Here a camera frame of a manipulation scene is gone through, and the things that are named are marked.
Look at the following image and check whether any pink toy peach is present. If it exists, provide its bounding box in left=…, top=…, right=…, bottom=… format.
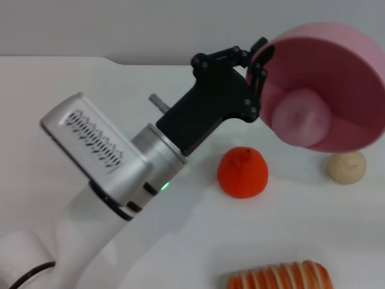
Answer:
left=271, top=89, right=331, bottom=145

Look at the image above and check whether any red orange toy fruit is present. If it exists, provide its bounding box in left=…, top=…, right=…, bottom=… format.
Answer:
left=217, top=146, right=270, bottom=199

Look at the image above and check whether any beige toy mushroom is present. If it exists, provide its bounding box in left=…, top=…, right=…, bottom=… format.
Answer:
left=327, top=151, right=367, bottom=185

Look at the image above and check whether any pink plastic bowl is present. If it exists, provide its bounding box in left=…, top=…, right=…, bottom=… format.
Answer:
left=245, top=22, right=385, bottom=156

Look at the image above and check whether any orange white striped toy bread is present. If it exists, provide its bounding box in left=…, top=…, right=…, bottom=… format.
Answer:
left=226, top=260, right=333, bottom=289

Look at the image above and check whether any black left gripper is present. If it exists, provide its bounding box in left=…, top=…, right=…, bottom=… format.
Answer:
left=155, top=37, right=276, bottom=157

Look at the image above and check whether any left gripper cable with connector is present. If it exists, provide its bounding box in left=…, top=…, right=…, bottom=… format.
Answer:
left=149, top=93, right=171, bottom=114

